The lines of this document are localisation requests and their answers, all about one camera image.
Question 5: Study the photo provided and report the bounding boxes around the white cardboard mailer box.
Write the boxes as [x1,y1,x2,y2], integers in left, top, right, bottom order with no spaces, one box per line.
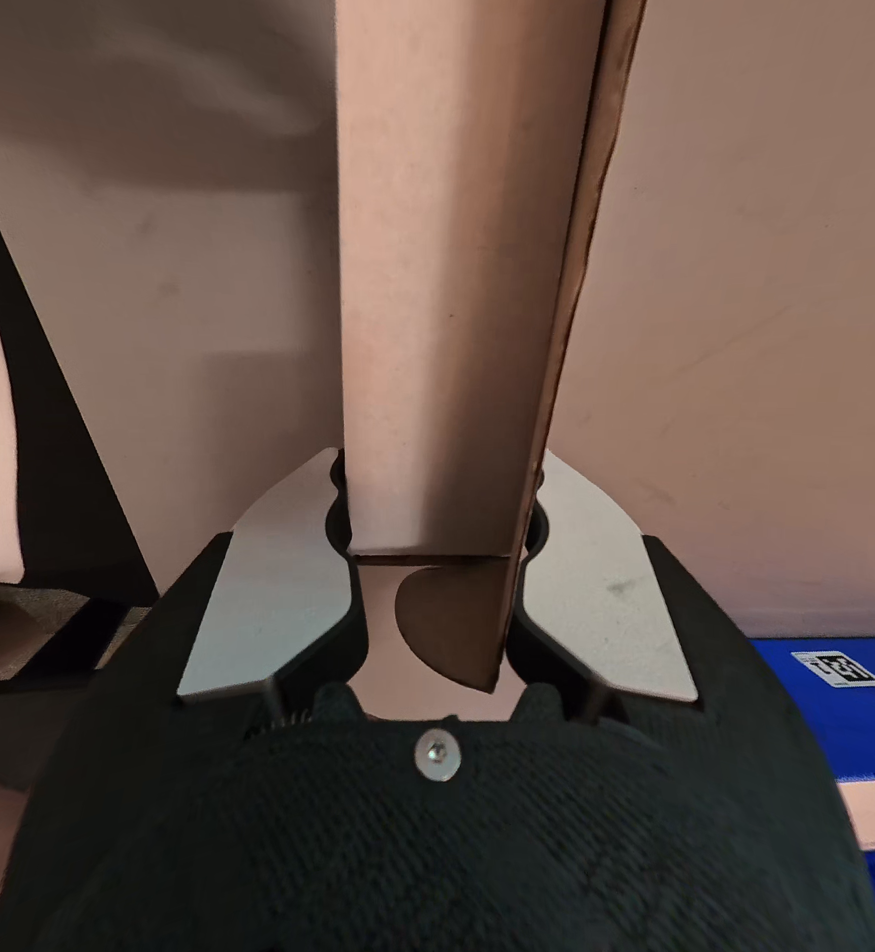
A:
[333,0,648,694]

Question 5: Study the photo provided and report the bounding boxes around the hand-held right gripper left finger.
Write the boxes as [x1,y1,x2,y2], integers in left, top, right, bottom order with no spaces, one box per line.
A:
[177,446,370,706]

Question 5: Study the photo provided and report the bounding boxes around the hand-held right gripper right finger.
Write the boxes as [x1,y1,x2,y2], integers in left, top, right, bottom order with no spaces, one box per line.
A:
[504,450,700,722]

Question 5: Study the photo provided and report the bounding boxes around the blue plastic bin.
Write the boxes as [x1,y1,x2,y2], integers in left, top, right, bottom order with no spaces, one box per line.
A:
[750,634,875,952]

